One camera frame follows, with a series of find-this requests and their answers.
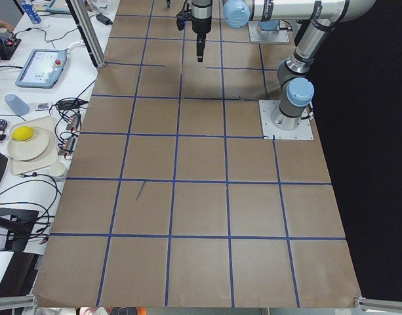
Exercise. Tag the blue white bottle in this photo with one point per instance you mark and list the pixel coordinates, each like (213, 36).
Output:
(31, 12)

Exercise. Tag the black power adapter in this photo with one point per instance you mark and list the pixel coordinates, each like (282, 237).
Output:
(104, 19)

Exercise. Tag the black monitor stand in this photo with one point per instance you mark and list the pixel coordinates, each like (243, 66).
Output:
(15, 228)

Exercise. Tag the aluminium frame post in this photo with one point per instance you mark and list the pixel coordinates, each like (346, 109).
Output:
(82, 20)

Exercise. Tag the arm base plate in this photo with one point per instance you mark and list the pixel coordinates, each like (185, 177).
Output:
(276, 126)
(274, 37)

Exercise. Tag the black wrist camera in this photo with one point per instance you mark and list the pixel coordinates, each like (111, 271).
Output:
(183, 16)

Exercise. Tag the white paper cup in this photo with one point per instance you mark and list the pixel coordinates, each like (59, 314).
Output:
(58, 171)

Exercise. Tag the beige tray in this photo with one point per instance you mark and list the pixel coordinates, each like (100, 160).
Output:
(47, 158)

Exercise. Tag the beige plate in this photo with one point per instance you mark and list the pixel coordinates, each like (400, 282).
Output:
(30, 149)

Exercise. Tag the yellow lemon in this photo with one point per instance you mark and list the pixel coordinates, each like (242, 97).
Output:
(22, 133)

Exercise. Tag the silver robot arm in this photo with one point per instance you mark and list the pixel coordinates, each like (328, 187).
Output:
(321, 17)
(268, 26)

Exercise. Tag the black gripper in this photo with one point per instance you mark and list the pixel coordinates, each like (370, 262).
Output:
(200, 27)

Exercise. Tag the teach pendant tablet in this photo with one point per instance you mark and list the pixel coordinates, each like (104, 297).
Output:
(42, 68)

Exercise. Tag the blue plastic cup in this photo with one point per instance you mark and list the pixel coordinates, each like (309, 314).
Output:
(17, 105)

